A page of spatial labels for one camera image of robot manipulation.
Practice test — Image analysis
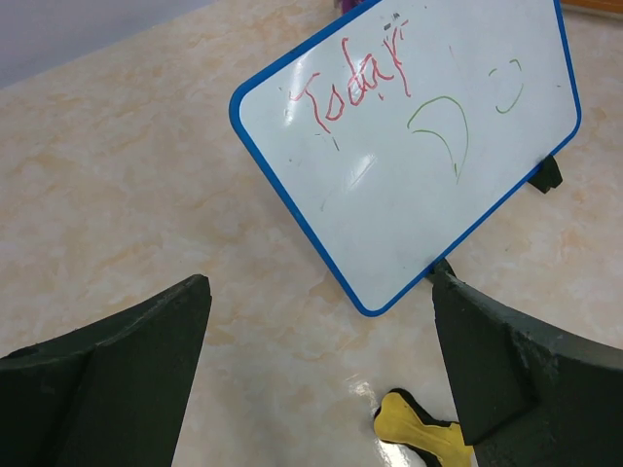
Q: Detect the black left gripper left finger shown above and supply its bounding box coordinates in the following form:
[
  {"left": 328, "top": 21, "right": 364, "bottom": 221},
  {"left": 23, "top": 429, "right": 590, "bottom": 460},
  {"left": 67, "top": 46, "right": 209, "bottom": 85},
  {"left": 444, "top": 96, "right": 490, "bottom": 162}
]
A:
[{"left": 1, "top": 274, "right": 211, "bottom": 466}]

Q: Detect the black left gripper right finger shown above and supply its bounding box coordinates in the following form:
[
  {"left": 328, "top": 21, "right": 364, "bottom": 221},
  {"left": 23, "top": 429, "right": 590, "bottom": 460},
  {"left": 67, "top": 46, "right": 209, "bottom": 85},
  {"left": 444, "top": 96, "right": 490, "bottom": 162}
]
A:
[{"left": 431, "top": 265, "right": 622, "bottom": 466}]

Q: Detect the yellow and black eraser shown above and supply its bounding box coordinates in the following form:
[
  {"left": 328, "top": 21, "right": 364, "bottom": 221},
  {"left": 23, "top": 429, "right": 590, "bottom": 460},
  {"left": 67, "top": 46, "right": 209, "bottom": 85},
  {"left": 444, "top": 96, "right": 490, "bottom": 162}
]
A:
[{"left": 373, "top": 388, "right": 474, "bottom": 467}]

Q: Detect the blue framed whiteboard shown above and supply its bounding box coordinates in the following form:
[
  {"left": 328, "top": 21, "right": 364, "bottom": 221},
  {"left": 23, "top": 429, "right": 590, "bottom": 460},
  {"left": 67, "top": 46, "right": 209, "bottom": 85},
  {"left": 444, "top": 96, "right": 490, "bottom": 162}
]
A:
[{"left": 229, "top": 1, "right": 581, "bottom": 316}]

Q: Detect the wooden shelf rack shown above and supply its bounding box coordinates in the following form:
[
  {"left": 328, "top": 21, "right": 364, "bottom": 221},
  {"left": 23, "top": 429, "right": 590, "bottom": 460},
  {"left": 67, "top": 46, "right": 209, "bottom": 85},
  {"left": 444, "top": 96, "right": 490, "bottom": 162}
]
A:
[{"left": 561, "top": 0, "right": 623, "bottom": 19}]

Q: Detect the magenta snack bag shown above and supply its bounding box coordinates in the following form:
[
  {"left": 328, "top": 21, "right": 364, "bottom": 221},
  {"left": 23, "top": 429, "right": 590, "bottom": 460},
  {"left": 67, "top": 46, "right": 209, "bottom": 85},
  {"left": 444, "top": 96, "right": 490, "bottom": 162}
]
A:
[{"left": 334, "top": 0, "right": 365, "bottom": 15}]

